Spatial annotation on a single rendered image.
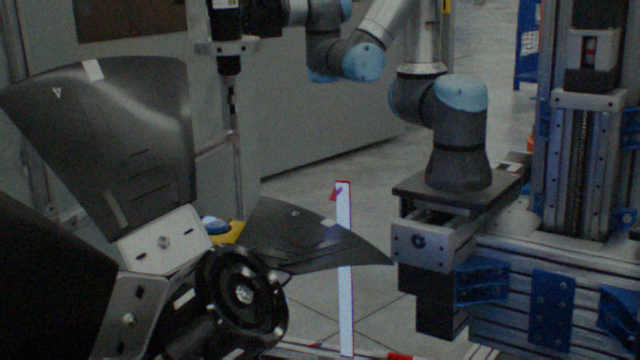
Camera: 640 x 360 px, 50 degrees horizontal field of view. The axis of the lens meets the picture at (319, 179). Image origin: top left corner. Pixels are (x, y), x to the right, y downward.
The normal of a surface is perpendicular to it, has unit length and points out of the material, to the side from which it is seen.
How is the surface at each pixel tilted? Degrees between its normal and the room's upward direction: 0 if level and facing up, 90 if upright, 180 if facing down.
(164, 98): 37
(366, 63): 90
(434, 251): 90
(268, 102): 90
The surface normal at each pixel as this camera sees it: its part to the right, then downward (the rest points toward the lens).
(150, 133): 0.14, -0.52
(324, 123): 0.69, 0.21
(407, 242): -0.57, 0.29
